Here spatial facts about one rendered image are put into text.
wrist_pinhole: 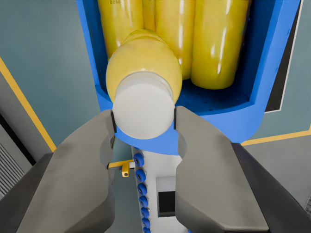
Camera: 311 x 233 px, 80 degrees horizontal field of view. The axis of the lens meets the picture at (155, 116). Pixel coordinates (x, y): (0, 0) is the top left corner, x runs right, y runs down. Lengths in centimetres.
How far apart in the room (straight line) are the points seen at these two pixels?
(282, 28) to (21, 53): 161
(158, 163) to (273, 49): 55
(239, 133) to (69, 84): 148
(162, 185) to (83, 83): 111
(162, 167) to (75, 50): 110
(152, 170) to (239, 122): 52
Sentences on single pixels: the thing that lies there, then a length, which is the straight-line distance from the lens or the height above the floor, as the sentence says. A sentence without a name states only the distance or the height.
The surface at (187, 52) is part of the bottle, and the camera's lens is 32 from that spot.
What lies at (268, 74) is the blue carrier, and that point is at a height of 121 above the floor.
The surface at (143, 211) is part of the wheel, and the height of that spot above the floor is 97.
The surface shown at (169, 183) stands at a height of 96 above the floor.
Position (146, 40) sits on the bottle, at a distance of 17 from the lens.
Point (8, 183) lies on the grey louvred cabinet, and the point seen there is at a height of 38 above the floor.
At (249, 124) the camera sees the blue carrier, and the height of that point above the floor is 121.
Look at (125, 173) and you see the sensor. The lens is 70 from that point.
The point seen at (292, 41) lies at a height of 15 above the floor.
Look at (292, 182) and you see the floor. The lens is 288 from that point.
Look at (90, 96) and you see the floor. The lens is 163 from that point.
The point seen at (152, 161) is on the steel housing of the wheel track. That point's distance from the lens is 68.
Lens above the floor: 141
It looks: 58 degrees down
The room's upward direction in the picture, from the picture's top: 175 degrees clockwise
